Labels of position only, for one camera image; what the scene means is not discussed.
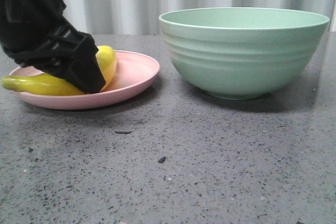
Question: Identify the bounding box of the small black debris chip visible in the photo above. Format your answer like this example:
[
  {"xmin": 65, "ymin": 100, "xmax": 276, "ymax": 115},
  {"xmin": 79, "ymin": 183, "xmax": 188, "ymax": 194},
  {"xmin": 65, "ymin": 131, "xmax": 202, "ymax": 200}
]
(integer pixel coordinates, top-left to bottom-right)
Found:
[{"xmin": 157, "ymin": 156, "xmax": 166, "ymax": 164}]

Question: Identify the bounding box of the thin black debris sliver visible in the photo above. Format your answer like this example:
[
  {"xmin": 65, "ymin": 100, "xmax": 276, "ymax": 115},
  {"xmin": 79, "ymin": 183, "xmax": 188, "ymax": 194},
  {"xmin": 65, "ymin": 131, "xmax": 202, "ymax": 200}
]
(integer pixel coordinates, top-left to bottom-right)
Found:
[{"xmin": 114, "ymin": 131, "xmax": 132, "ymax": 134}]

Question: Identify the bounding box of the green ribbed bowl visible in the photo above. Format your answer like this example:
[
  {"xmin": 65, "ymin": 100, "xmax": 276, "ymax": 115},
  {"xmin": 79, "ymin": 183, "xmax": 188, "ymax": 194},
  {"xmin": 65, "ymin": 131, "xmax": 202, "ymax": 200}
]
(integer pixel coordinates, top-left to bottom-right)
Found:
[{"xmin": 159, "ymin": 7, "xmax": 329, "ymax": 100}]

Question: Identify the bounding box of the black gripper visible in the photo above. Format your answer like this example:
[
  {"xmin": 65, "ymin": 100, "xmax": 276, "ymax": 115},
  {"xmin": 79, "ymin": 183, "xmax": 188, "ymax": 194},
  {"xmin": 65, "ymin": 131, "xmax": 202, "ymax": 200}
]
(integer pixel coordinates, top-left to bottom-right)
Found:
[{"xmin": 1, "ymin": 0, "xmax": 106, "ymax": 93}]

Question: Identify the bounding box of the yellow banana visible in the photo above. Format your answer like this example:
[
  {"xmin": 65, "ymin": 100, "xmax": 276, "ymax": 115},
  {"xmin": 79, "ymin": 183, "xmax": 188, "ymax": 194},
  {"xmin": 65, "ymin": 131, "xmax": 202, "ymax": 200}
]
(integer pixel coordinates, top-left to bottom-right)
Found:
[{"xmin": 1, "ymin": 45, "xmax": 117, "ymax": 96}]

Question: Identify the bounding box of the pink plate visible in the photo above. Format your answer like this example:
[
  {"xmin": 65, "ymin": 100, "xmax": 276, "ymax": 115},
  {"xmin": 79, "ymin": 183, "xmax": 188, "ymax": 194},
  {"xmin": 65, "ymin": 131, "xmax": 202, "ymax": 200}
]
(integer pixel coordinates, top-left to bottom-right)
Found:
[{"xmin": 14, "ymin": 50, "xmax": 160, "ymax": 110}]

